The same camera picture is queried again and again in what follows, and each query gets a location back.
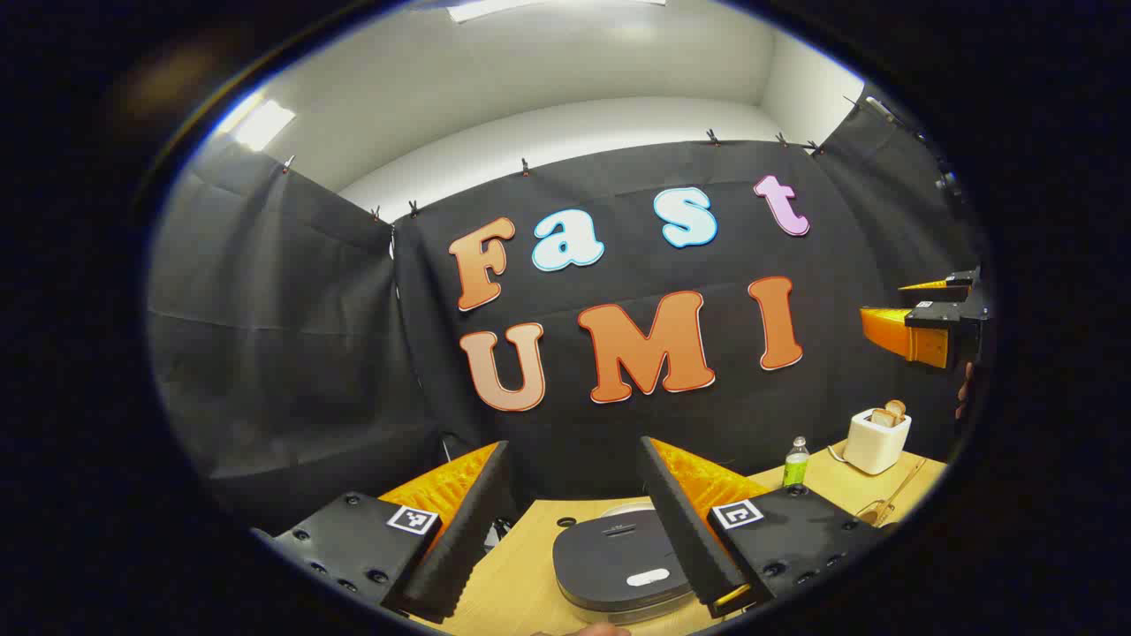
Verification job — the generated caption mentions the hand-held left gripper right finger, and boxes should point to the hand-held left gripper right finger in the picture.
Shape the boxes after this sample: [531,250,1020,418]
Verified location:
[638,435,884,619]

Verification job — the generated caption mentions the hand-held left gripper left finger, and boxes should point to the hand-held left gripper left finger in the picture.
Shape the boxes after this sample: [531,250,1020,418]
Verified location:
[252,440,518,624]

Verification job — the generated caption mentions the black rice cooker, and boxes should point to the black rice cooker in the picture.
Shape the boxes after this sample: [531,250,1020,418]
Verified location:
[552,499,699,626]

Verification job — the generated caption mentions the wooden spoon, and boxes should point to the wooden spoon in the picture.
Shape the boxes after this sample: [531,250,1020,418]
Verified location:
[870,458,929,524]

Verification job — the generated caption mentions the white toaster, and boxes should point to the white toaster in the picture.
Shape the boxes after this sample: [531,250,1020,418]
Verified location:
[842,408,913,476]

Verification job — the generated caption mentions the black backdrop cloth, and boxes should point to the black backdrop cloth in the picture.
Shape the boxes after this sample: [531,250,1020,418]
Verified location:
[146,84,986,535]

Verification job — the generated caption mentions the ceiling light panel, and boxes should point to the ceiling light panel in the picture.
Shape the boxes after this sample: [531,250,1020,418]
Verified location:
[232,99,297,152]
[446,0,665,24]

